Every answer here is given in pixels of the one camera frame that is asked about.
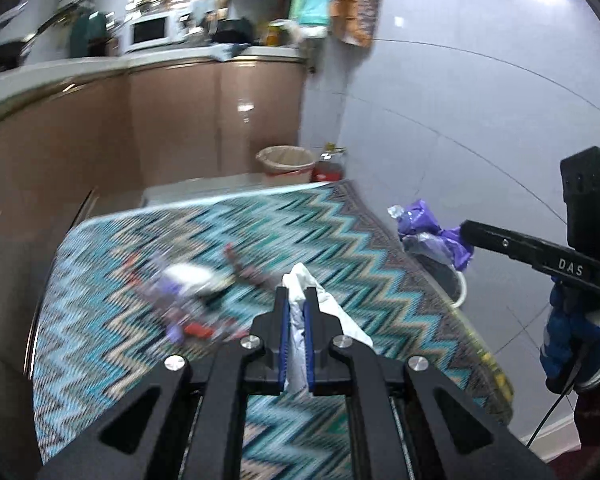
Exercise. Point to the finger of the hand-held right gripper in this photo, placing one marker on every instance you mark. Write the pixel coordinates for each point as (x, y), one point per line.
(500, 245)

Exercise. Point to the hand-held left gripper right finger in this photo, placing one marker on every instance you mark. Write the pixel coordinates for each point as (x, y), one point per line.
(308, 340)

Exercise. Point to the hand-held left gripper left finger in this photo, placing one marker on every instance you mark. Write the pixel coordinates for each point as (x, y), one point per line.
(282, 340)

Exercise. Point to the white tissue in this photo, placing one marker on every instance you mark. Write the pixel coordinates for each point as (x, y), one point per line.
(330, 310)

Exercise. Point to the grey white-rimmed trash bin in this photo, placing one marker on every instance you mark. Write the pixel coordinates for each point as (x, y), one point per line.
(445, 280)

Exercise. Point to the beige trash bin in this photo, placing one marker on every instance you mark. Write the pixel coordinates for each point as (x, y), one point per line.
(285, 165)

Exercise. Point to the person's right hand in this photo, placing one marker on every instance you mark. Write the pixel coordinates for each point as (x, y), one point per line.
(565, 335)

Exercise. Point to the clear red-print wrapper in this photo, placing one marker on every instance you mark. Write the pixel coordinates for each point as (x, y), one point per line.
(247, 270)

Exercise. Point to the red snack wrapper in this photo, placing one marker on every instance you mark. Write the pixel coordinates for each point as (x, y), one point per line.
(197, 330)

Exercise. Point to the crumpled white packaging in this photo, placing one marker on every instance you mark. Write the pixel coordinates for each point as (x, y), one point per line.
(190, 280)

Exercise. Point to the zigzag patterned table cloth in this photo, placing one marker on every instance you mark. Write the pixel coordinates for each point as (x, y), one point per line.
(280, 230)

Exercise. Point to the small purple wrapper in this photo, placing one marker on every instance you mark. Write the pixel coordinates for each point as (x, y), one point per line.
(172, 310)

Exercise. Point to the cooking oil bottle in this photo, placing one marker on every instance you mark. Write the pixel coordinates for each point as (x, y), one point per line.
(327, 170)

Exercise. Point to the brown kitchen base cabinet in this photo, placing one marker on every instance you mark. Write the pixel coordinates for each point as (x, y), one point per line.
(180, 120)

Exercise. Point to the orange patterned apron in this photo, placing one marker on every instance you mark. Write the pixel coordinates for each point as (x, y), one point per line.
(357, 5)

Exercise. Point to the yellow jar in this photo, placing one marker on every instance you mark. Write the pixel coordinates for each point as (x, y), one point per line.
(276, 34)

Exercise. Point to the black pot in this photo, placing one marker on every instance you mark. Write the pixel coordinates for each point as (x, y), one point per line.
(234, 31)

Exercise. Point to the white microwave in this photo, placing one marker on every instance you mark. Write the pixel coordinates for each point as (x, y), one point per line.
(150, 32)

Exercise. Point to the dark green kitchen appliance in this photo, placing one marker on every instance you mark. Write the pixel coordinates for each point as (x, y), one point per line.
(87, 35)

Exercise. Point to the black frying pan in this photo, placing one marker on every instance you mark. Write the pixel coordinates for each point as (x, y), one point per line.
(2, 57)

